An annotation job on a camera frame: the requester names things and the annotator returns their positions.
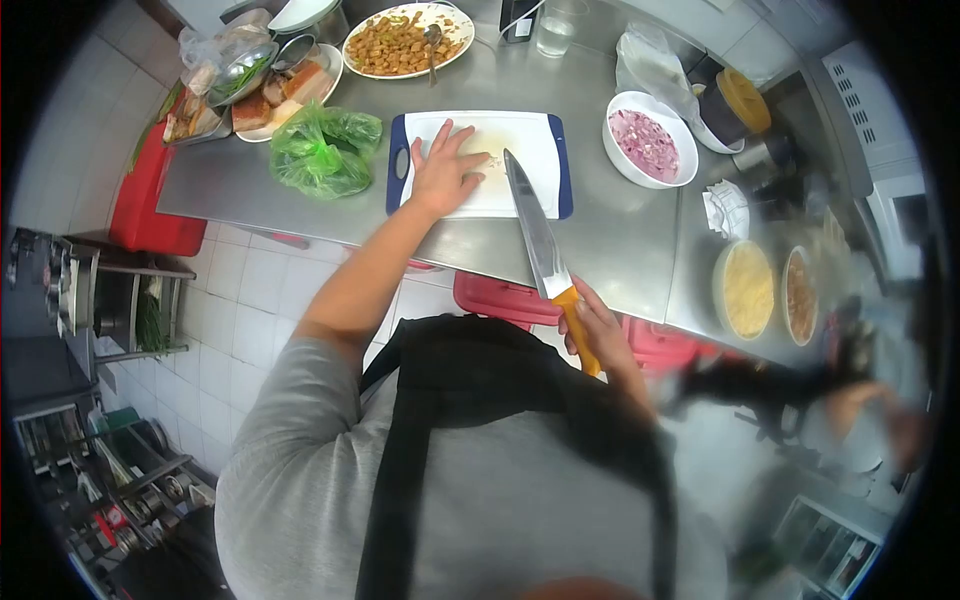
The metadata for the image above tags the person's right thumb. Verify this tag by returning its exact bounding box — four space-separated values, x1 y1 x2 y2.
571 274 613 316

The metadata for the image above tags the person's left hand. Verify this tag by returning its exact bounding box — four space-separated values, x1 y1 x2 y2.
408 118 493 220

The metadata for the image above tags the bowl of brown food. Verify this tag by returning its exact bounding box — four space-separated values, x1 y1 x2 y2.
780 244 821 348

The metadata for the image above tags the metal shelf rack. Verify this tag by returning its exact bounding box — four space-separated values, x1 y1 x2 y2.
3 227 198 366

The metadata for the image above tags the metal pot with white plates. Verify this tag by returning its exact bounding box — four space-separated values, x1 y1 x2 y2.
267 0 351 48

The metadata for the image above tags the white blue-edged cutting board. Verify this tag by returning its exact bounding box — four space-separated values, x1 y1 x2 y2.
385 110 576 222

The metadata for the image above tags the metal bowl of green vegetables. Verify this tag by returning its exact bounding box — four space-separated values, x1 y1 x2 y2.
205 40 281 108

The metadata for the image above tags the green plastic bag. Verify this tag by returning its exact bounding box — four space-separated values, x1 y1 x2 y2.
268 100 384 201

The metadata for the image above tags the black box with white cable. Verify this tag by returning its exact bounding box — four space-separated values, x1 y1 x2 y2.
498 0 543 45

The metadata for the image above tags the crumpled clear plastic bag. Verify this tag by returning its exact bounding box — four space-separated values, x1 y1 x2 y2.
177 8 273 78

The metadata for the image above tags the white bowl of chopped onion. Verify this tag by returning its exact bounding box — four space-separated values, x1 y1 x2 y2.
602 90 700 191

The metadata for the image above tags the person's right hand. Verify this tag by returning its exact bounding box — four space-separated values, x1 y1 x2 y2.
558 274 640 377

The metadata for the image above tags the yellow-handled chef's knife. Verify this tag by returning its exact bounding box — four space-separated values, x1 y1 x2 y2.
501 147 603 378

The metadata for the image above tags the metal spoon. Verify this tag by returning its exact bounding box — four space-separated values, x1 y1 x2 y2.
423 23 446 88

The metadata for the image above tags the dark jar with yellow lid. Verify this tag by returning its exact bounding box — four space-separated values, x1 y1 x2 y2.
699 66 773 148

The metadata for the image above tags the metal canister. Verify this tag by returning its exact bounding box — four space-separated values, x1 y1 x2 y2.
730 134 798 179

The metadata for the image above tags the red plastic crate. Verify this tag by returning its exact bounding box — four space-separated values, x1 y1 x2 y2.
108 96 209 258

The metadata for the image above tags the glass of water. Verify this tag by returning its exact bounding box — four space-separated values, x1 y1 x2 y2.
534 0 591 60

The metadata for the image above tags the bowl of yellow shreds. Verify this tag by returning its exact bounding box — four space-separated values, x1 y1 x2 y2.
711 239 777 343

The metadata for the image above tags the small empty metal bowl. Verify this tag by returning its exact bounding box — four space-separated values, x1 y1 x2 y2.
270 33 321 75

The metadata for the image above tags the red plastic stool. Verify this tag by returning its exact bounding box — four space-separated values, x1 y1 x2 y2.
452 269 565 329
621 315 725 375

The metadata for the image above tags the person's body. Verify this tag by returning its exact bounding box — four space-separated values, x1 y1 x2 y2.
214 313 730 600

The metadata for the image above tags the low rack of kitchenware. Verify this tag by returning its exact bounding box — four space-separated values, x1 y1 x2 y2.
13 403 220 575

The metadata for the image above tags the plate of pork belly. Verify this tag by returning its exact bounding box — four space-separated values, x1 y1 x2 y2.
233 42 345 144

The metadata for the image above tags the white appliance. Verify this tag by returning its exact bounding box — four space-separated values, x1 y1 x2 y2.
819 39 933 282

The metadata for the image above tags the metal tray of food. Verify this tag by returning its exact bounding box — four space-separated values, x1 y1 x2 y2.
162 88 234 148

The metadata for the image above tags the plate of fried tofu cubes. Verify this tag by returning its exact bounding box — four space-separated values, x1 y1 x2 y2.
342 1 477 81

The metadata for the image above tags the folded white paper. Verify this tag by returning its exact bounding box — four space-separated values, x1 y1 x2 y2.
701 179 752 242

